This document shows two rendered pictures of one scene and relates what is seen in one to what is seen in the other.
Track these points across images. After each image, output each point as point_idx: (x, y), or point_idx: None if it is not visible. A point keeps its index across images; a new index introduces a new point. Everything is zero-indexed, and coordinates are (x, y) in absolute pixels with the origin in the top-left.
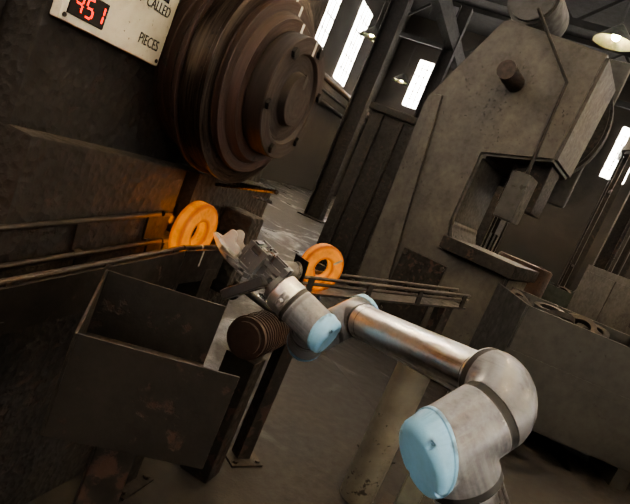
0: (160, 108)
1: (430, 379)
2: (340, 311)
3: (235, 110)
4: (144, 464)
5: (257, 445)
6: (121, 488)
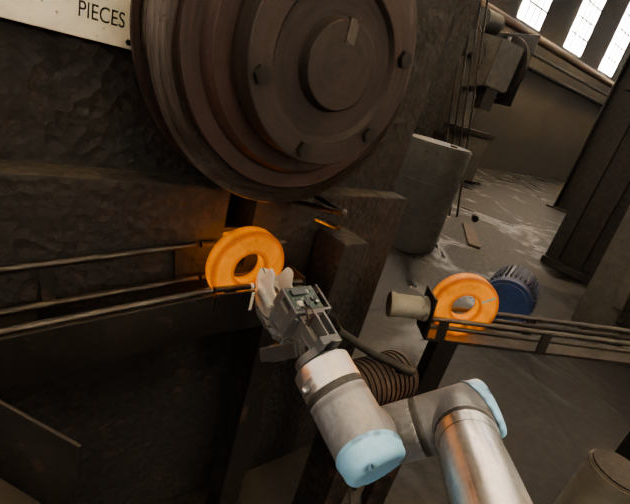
0: None
1: None
2: (429, 408)
3: (217, 95)
4: (252, 497)
5: (397, 493)
6: None
